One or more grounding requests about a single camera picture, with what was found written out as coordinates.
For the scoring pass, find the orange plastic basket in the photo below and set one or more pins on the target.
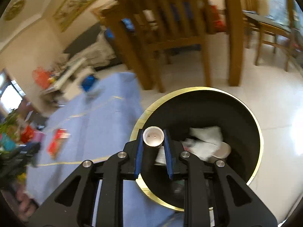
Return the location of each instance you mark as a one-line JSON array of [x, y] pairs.
[[41, 77]]

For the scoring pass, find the red cigarette pack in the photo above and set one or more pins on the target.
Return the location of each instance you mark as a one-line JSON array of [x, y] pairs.
[[59, 138]]

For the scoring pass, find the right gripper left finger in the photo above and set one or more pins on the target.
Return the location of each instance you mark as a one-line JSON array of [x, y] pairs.
[[92, 185]]

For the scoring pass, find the crumpled white tissue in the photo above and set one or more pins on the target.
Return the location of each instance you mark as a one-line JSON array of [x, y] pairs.
[[203, 142]]

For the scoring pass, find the black round trash bin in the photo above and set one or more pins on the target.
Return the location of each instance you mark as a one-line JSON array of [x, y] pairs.
[[211, 124]]

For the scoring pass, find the blue cloth covered table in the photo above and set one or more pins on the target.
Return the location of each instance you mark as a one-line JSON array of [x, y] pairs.
[[98, 127]]

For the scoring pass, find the red bag under table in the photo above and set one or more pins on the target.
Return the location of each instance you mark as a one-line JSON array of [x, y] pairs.
[[217, 23]]

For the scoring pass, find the framed flower painting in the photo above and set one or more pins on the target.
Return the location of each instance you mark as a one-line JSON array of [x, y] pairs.
[[69, 10]]

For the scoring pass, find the blue lidded white jar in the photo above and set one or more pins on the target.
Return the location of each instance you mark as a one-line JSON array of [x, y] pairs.
[[91, 86]]

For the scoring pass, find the wooden dining table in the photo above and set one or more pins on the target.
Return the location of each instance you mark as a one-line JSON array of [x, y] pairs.
[[113, 17]]

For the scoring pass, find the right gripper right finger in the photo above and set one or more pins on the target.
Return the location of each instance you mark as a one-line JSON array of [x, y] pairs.
[[214, 185]]

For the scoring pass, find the wooden chair with cushion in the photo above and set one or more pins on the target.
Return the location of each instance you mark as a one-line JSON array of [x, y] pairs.
[[269, 30]]

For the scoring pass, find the white paper cup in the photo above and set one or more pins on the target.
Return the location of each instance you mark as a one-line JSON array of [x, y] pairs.
[[222, 153]]

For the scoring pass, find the dark sofa with lace cover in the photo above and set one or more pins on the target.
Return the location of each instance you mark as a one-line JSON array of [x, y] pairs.
[[96, 45]]

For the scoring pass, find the white low tv cabinet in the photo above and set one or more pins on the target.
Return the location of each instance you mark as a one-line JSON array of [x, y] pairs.
[[68, 85]]

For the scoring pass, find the front wooden chair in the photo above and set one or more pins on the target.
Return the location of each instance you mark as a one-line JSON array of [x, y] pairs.
[[161, 25]]

